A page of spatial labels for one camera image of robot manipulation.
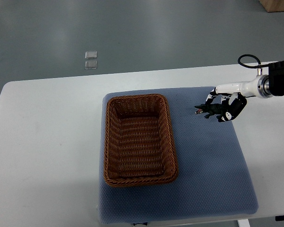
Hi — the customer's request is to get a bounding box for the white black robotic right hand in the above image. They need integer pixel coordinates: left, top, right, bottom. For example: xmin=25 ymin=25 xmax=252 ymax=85
xmin=205 ymin=75 xmax=272 ymax=122

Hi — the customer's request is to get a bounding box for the dark toy crocodile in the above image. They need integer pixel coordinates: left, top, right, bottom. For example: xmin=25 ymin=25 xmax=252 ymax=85
xmin=195 ymin=104 xmax=227 ymax=120

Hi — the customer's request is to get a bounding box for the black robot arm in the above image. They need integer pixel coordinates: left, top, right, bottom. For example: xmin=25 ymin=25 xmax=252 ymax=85
xmin=268 ymin=61 xmax=284 ymax=96

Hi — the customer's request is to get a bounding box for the brown wicker basket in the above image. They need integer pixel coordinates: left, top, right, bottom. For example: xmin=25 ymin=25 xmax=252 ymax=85
xmin=103 ymin=94 xmax=178 ymax=187

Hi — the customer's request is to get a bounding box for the wooden box corner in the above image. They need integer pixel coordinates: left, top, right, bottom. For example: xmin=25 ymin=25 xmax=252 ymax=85
xmin=259 ymin=0 xmax=284 ymax=12

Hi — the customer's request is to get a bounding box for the blue-grey fabric mat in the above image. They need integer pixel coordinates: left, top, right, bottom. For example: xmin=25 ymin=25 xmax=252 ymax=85
xmin=98 ymin=87 xmax=258 ymax=224

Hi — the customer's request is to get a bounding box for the white table leg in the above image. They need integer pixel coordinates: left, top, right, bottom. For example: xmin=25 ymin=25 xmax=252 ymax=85
xmin=237 ymin=219 xmax=250 ymax=227

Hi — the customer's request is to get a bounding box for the upper clear floor tile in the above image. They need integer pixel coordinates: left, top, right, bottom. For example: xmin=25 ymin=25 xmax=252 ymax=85
xmin=85 ymin=51 xmax=97 ymax=59

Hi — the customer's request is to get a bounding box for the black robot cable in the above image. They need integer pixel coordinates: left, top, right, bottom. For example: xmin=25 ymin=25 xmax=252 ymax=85
xmin=237 ymin=54 xmax=270 ymax=70

